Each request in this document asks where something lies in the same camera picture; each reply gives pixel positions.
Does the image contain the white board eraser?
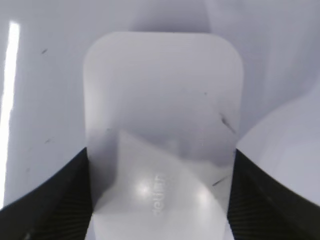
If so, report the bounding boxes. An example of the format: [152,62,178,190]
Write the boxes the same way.
[83,31,244,240]

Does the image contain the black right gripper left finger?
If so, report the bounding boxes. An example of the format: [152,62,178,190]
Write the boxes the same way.
[0,148,93,240]

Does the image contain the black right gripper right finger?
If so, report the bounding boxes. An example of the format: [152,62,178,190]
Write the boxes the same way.
[227,150,320,240]

